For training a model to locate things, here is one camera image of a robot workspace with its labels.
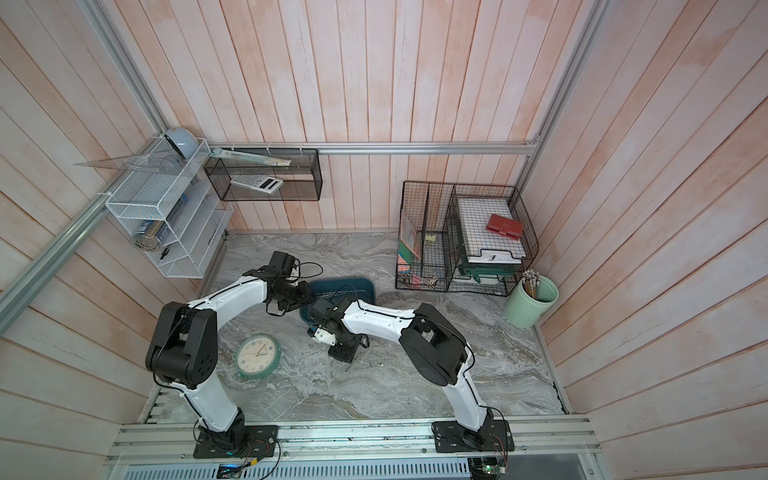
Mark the green round wall clock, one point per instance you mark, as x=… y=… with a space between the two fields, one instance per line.
x=257 y=357

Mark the clear triangle ruler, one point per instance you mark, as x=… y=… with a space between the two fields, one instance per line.
x=162 y=162

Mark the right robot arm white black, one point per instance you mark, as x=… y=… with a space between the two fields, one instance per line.
x=438 y=351

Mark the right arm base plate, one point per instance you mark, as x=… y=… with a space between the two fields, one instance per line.
x=451 y=437

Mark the white wire wall shelf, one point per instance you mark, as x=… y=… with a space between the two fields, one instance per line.
x=177 y=221

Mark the red wallet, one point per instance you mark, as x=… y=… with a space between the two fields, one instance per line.
x=505 y=227

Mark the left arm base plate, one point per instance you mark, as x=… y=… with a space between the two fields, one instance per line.
x=257 y=441

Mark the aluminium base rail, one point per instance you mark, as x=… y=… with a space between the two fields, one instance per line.
x=166 y=443

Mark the teal plastic storage box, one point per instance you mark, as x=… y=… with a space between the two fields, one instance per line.
x=331 y=292

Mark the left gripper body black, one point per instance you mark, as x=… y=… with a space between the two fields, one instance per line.
x=293 y=296

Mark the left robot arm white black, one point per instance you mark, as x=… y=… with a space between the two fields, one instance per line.
x=183 y=352

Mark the black wire desk organizer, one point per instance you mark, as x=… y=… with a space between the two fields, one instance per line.
x=431 y=254

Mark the mint green pen cup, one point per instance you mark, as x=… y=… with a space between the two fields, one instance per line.
x=532 y=296

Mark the white calculator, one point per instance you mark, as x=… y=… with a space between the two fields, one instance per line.
x=258 y=183

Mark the black wire wall basket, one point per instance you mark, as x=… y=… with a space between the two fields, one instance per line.
x=298 y=168

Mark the blue grey round speaker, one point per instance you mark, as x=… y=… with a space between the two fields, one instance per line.
x=183 y=141

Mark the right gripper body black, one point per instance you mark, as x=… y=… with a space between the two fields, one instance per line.
x=343 y=351

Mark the white paper stack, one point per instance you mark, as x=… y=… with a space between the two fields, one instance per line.
x=482 y=246

